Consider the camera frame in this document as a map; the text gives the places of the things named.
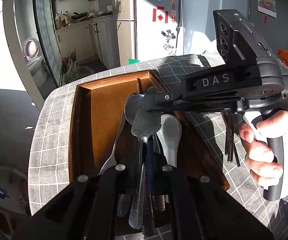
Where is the green bag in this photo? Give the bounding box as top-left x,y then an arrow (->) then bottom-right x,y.
128,59 -> 140,64

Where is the white ceramic spoon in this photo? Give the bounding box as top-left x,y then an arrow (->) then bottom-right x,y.
156,114 -> 182,167

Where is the kitchen counter cabinet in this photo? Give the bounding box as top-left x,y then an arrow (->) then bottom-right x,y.
55,12 -> 120,69

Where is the wooden utensil tray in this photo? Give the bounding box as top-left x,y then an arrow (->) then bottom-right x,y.
68,70 -> 229,190

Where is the grey checkered tablecloth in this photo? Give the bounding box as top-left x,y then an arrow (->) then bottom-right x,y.
28,52 -> 288,238

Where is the wall calendar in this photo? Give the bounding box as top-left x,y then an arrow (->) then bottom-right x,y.
257,0 -> 277,18

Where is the dark wooden chopstick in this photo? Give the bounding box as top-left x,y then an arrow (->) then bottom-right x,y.
230,114 -> 241,167
225,111 -> 234,163

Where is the person's right hand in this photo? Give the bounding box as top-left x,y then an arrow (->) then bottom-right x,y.
239,111 -> 288,187

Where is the steel fork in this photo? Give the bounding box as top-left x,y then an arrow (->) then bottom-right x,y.
98,109 -> 130,176

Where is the silver refrigerator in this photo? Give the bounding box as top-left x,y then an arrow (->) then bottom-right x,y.
113,0 -> 181,66

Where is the white toilet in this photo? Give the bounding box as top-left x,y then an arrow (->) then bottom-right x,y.
22,37 -> 47,88

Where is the steel spoon in tray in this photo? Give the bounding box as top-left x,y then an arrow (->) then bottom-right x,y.
124,94 -> 144,125

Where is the steel spoon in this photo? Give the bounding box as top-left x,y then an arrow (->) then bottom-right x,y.
124,94 -> 144,125
129,109 -> 161,229

